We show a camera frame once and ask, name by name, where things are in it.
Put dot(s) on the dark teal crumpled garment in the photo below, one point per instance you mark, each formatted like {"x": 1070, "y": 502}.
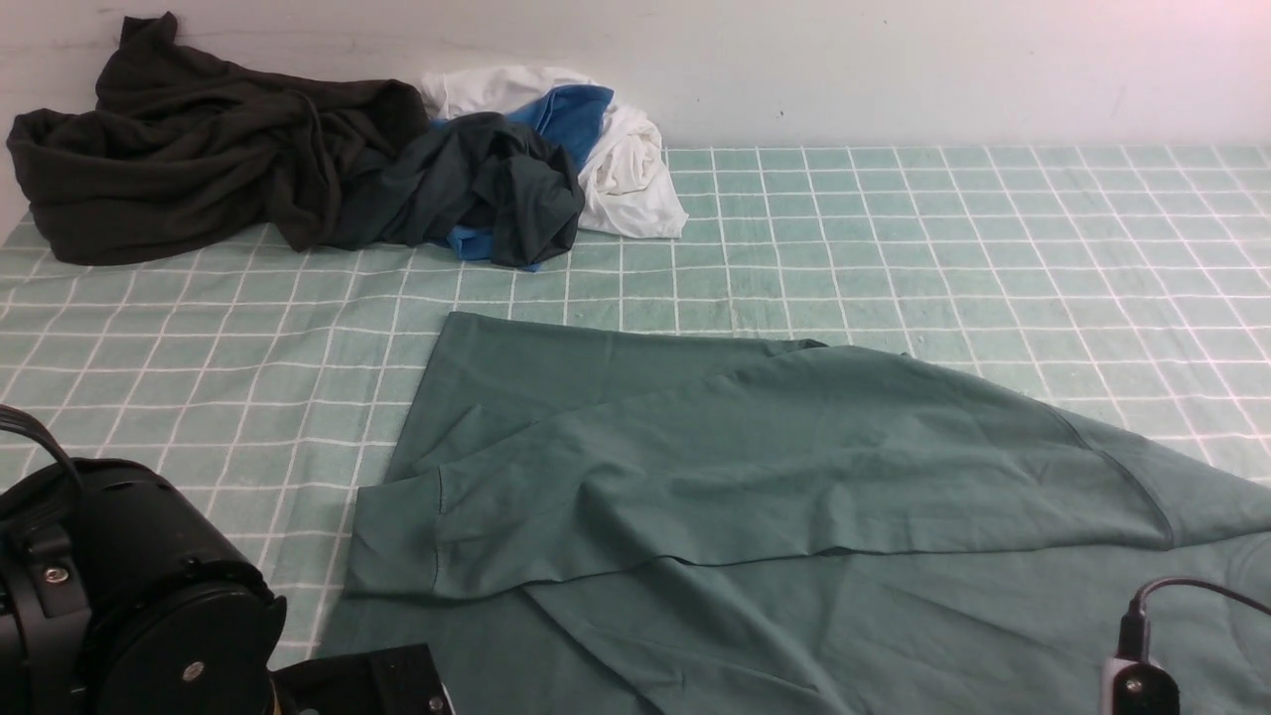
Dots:
{"x": 416, "y": 196}

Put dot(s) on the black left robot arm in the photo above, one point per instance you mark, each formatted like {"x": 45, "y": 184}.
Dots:
{"x": 120, "y": 597}

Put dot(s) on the blue crumpled garment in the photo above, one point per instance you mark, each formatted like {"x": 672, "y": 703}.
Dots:
{"x": 571, "y": 117}

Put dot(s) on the white crumpled garment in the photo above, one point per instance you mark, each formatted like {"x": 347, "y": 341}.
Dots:
{"x": 628, "y": 188}

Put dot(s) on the green checkered tablecloth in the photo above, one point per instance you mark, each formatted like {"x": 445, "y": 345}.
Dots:
{"x": 1129, "y": 283}

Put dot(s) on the dark brown crumpled garment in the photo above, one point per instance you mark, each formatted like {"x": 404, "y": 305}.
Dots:
{"x": 184, "y": 149}

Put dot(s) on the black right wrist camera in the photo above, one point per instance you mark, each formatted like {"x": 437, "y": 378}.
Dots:
{"x": 1130, "y": 683}

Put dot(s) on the green long-sleeved shirt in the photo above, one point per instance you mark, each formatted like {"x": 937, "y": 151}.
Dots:
{"x": 586, "y": 522}

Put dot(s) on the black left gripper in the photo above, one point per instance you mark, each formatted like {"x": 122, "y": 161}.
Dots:
{"x": 397, "y": 680}

